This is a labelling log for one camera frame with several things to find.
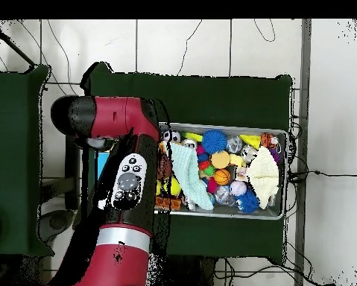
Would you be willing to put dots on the mint green knitted cloth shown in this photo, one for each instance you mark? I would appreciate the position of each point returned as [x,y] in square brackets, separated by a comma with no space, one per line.
[188,172]

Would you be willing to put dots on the cream knitted cloth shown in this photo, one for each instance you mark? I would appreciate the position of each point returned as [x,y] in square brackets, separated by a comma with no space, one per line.
[263,175]

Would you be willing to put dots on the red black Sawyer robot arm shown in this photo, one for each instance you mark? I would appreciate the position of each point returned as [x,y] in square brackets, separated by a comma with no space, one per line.
[115,116]

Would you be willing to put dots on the metal mesh bin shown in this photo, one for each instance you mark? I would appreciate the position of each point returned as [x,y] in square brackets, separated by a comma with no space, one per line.
[225,212]

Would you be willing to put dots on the wooden box with three holes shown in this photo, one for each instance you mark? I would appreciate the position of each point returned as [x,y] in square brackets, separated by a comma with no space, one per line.
[103,164]

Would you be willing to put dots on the brown toy football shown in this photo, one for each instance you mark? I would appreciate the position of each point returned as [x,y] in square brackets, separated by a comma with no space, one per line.
[164,166]

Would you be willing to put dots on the silver drink can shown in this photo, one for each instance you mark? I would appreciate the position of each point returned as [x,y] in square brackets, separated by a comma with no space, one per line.
[189,143]

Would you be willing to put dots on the small soccer ball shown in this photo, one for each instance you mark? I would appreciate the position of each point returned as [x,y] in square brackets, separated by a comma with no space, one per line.
[173,136]

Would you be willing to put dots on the blue spiky ball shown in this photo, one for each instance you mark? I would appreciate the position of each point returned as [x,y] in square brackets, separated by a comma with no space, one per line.
[247,201]
[214,141]

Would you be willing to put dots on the orange ribbed toy block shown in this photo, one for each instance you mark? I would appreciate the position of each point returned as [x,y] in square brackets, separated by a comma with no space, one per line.
[169,203]

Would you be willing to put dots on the small orange basketball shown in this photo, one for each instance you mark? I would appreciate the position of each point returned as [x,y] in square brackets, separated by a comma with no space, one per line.
[222,177]

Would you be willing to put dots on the dark green tablecloth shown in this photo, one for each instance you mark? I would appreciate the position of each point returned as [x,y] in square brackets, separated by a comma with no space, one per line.
[211,98]

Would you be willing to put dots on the orange striped tiger plush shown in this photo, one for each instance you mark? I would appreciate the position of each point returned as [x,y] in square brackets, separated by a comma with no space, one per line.
[267,140]

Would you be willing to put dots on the dark green side table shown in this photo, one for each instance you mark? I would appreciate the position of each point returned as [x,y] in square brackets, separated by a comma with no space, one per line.
[14,134]

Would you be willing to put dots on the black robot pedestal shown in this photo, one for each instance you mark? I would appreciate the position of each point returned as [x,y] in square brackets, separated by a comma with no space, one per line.
[190,274]

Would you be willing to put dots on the grey metal rail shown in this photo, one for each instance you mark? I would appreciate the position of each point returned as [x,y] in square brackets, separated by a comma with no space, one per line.
[305,59]

